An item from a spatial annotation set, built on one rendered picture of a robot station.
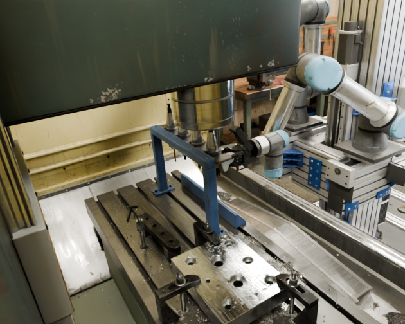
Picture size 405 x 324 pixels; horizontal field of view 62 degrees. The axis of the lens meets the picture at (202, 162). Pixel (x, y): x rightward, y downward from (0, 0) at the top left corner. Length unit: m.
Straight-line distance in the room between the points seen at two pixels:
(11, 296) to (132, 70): 0.39
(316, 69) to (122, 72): 0.81
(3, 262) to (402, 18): 1.83
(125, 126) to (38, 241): 1.38
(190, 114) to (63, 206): 1.20
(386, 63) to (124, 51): 1.49
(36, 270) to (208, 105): 0.47
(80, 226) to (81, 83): 1.24
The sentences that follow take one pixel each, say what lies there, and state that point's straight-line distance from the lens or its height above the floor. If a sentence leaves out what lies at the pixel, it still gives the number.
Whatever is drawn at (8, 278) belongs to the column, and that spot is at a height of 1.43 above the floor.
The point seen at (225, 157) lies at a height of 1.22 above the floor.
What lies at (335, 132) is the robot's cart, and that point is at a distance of 1.99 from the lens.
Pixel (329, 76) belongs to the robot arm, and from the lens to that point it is 1.31.
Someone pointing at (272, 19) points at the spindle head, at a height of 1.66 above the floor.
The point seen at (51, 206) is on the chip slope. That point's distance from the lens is 1.87.
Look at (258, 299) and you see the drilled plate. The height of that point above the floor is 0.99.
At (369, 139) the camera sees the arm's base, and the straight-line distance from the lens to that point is 1.68.
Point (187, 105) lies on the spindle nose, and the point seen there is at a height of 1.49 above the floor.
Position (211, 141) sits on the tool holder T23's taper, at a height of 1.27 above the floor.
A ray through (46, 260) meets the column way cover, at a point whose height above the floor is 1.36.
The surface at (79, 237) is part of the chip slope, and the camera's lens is 1.74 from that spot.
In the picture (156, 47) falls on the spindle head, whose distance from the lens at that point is 0.65.
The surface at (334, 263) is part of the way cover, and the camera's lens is 1.51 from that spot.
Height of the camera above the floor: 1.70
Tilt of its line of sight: 25 degrees down
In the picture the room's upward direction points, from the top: 4 degrees counter-clockwise
